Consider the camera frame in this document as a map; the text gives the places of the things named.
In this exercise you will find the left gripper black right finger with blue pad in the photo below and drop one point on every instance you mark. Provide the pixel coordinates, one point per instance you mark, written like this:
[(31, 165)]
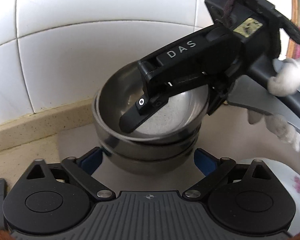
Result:
[(225, 178)]

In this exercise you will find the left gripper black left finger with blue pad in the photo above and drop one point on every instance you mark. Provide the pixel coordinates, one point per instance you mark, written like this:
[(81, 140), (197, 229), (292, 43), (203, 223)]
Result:
[(69, 179)]

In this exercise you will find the large steel bowl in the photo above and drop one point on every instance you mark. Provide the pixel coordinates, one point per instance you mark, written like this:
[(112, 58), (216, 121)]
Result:
[(139, 153)]

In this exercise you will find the white floral plate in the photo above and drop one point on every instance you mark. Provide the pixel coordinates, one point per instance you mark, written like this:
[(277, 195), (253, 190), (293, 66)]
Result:
[(290, 191)]

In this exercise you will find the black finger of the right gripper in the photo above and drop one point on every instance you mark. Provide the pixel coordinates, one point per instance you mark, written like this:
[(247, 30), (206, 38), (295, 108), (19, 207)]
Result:
[(141, 111)]

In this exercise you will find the white gloved hand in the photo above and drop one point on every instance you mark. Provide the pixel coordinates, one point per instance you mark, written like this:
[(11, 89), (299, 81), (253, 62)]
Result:
[(282, 80)]

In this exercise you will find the small steel bowl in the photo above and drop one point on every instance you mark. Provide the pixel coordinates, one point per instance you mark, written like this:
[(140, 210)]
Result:
[(115, 113)]

